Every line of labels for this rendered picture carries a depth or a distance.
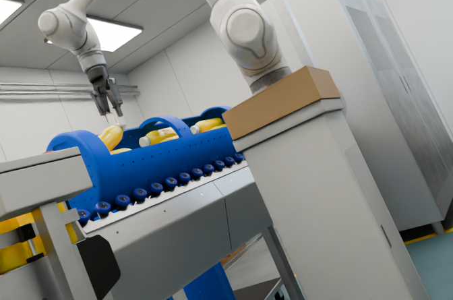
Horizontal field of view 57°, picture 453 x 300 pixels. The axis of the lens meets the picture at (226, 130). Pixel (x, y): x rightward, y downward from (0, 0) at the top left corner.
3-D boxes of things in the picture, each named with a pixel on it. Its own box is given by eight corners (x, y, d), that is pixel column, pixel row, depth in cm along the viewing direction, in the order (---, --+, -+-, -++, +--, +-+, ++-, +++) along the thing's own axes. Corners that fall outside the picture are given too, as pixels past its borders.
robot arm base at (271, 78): (311, 79, 151) (304, 65, 151) (288, 79, 132) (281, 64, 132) (270, 102, 160) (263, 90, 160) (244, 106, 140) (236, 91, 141)
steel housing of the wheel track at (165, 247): (363, 162, 285) (342, 117, 288) (127, 338, 107) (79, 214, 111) (327, 176, 301) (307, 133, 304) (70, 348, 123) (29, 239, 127)
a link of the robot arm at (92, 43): (85, 65, 160) (66, 57, 147) (71, 30, 161) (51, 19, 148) (109, 53, 158) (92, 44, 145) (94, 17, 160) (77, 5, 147)
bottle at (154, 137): (184, 142, 171) (152, 151, 156) (170, 142, 175) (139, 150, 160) (182, 125, 170) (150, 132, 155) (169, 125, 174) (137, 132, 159)
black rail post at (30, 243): (44, 255, 91) (32, 222, 91) (32, 261, 88) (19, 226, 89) (40, 258, 92) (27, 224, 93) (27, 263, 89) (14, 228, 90)
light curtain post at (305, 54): (420, 282, 216) (286, -4, 234) (418, 288, 211) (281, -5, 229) (409, 284, 219) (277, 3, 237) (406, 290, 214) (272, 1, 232)
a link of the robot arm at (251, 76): (290, 71, 151) (264, 19, 154) (289, 60, 133) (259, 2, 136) (251, 92, 154) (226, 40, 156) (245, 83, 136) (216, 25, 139)
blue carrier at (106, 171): (258, 156, 192) (240, 98, 193) (110, 216, 120) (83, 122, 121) (212, 168, 208) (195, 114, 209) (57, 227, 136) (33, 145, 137)
